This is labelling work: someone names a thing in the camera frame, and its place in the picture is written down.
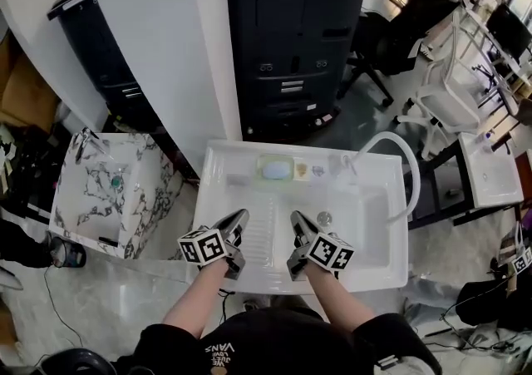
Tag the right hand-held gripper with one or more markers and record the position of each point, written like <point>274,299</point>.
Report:
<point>330,252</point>

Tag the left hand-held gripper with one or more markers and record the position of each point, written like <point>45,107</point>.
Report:
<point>203,246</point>

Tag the pale green soap dish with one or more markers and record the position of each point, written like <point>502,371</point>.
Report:
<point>259,159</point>

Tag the person's left forearm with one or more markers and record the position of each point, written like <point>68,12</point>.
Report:
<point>195,302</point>

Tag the person's right forearm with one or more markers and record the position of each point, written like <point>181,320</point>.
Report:
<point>341,302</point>

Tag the small yellow item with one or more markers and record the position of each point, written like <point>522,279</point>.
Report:
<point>302,170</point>

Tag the small grey item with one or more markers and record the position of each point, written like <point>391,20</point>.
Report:
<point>318,170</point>

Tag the large white laundry sink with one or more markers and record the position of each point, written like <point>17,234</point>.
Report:
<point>374,240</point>

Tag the person's black shirt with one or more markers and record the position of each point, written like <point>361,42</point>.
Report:
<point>282,344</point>

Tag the green drain plug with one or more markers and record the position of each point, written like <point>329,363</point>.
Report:
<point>116,182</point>

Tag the marble pattern sink cabinet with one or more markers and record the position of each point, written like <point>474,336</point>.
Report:
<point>95,207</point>

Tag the chrome faucet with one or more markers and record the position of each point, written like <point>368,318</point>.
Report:
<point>85,142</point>

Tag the black drawer cabinet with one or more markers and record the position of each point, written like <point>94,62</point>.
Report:
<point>104,57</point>
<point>291,40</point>

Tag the white office chair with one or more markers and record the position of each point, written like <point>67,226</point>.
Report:
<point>449,111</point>

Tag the small white sink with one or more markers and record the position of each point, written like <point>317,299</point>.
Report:
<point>494,174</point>

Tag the black bag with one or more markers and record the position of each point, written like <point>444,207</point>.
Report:
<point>494,302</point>

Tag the white grey oval device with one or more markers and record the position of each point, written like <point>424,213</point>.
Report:
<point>79,363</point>

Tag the black table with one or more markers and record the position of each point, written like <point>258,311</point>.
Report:
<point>29,174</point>

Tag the spare hand-held gripper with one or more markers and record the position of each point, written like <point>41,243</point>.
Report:
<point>523,260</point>

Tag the black office chair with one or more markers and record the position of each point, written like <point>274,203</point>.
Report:
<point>415,20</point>

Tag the brown cardboard box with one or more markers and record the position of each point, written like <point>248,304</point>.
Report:
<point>23,95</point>

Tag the black computer monitor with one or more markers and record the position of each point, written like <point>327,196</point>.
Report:
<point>509,30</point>

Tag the black table frame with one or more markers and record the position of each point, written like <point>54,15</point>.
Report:
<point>440,194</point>

